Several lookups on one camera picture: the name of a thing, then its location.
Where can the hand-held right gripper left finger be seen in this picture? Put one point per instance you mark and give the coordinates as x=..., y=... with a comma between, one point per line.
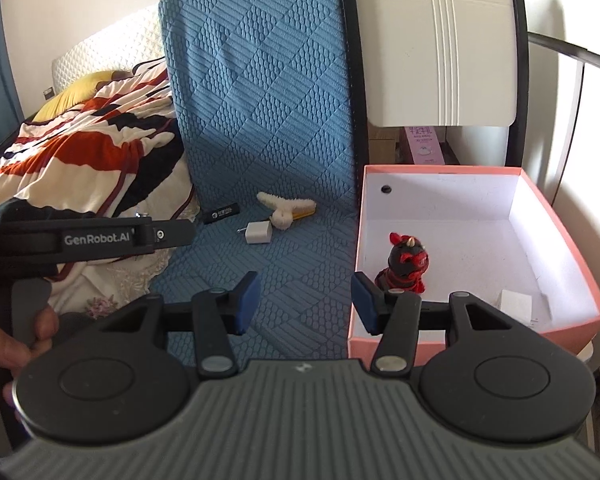
x=246, y=305

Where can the yellow hair clip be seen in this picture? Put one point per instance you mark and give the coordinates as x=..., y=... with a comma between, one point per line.
x=305, y=214

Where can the pink carton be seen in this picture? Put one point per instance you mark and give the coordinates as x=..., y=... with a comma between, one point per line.
x=425, y=145

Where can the white quilted headboard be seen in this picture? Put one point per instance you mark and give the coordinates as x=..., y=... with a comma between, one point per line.
x=110, y=45

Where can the beige floral bedsheet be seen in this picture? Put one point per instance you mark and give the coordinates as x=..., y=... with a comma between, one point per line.
x=115, y=280

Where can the black stick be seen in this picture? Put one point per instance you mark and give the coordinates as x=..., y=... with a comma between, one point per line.
x=222, y=213

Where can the red and black toy figure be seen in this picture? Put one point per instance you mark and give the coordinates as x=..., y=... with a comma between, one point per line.
x=405, y=262

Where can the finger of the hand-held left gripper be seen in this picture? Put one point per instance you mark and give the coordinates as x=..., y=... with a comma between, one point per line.
x=175, y=234

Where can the white charger plug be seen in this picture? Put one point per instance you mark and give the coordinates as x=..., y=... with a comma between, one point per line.
x=257, y=233

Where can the blue quilted cloth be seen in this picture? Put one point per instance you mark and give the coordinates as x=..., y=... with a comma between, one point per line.
x=260, y=110

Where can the striped blanket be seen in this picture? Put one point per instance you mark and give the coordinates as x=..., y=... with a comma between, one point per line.
x=80, y=150

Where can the pink cardboard box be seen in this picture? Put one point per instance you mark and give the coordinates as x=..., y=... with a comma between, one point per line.
x=460, y=220

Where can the person's left hand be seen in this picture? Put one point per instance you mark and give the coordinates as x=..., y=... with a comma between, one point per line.
x=5, y=345

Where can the small white box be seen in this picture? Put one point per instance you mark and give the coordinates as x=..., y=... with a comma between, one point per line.
x=517, y=305

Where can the dark curved metal rail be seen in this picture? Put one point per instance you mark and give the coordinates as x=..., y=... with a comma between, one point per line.
x=580, y=52

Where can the yellow pillow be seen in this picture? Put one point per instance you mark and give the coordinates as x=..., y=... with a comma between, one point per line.
x=75, y=95

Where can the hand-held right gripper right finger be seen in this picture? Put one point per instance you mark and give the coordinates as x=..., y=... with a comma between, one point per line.
x=366, y=305

